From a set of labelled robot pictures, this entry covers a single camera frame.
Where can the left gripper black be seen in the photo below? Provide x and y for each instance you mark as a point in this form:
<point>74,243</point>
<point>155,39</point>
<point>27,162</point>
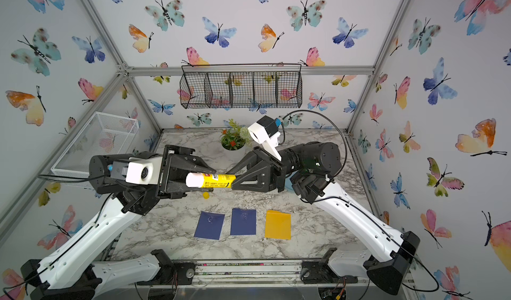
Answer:
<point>172,185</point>

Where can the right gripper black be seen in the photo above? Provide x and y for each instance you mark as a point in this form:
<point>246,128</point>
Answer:
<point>271,175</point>

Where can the yellow glue stick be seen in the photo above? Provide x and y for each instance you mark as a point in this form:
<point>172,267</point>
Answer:
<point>202,180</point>

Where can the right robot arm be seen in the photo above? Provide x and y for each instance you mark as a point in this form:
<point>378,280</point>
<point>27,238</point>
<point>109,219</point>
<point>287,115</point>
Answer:
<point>312,169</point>

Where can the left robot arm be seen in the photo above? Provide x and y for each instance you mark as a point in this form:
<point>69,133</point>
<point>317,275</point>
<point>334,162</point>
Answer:
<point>133,184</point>

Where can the left navy envelope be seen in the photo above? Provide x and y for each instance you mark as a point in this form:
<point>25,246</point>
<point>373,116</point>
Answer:
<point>209,226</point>

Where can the potted flower plant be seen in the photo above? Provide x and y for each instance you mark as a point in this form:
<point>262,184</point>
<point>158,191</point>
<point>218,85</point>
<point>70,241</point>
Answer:
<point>235,137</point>

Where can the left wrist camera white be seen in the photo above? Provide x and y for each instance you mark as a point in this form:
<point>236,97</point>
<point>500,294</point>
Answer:
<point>136,170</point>

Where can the black wire wall basket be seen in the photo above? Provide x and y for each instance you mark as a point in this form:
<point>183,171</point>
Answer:
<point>249,86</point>

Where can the white mesh wall basket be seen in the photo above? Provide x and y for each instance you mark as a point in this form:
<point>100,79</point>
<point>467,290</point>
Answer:
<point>103,134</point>

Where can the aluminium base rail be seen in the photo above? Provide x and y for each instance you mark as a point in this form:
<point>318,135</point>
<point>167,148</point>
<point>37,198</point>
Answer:
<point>227,273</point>

